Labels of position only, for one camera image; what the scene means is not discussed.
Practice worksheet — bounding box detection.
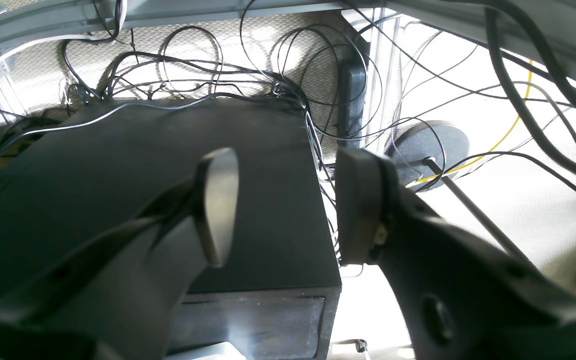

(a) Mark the round black stand base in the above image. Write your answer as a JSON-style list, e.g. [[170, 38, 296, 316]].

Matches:
[[385, 120, 471, 192]]

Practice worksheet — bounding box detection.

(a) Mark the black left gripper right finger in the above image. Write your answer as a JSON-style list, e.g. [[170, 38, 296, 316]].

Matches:
[[335, 148, 576, 360]]

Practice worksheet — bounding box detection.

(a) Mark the aluminium frame post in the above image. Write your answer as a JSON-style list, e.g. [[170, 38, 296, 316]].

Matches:
[[363, 14, 403, 154]]

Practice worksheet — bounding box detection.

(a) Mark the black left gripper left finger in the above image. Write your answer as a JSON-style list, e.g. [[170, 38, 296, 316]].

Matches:
[[0, 148, 240, 360]]

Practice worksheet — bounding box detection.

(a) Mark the black computer tower case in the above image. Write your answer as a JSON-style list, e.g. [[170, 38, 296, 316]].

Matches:
[[0, 95, 342, 360]]

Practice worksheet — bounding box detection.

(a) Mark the yellow cable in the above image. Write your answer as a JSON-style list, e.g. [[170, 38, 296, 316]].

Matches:
[[415, 59, 534, 184]]

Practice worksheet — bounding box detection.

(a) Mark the black power strip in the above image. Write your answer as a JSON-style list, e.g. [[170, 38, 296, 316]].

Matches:
[[337, 59, 366, 149]]

